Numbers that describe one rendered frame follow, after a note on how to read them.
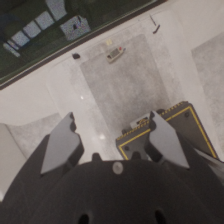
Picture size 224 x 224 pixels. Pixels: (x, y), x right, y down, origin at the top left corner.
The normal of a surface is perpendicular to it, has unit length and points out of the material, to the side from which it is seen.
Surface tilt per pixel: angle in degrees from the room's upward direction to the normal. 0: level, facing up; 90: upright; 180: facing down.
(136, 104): 0
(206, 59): 0
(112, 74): 0
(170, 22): 12
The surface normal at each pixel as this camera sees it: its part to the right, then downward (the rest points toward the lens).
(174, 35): 0.16, 0.01
